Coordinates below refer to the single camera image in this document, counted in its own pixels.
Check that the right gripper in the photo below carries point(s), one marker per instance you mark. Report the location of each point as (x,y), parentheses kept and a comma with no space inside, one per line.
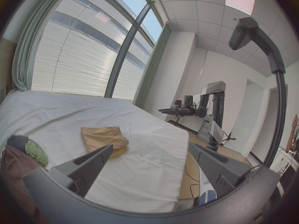
(181,112)

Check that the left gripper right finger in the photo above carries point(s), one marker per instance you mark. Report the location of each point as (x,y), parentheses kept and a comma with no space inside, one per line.
(218,171)

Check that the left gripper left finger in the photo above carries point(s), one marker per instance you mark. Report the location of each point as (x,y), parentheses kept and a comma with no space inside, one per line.
(87,169)

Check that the tan shorts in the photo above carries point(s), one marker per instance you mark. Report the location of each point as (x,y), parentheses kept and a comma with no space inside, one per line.
(102,136)

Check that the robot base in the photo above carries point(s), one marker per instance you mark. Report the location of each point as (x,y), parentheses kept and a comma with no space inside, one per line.
(216,132)

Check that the bed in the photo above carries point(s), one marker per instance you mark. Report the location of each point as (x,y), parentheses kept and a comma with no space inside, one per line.
(128,125)

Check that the grey-green curtain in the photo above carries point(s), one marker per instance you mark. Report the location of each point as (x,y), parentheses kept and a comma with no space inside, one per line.
(35,31)
(154,66)

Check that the green garment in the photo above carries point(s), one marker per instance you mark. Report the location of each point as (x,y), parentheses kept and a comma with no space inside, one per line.
(36,152)

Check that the brown shorts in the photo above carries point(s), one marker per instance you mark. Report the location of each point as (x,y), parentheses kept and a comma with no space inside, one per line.
(16,167)

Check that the person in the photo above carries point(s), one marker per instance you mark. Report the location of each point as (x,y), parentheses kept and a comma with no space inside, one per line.
(292,162)

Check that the black garment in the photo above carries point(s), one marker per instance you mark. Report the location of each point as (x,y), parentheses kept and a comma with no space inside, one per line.
(16,142)

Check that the window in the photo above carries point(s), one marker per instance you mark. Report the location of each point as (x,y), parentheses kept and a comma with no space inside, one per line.
(81,55)

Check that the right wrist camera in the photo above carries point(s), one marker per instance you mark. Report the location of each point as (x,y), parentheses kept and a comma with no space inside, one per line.
(178,103)

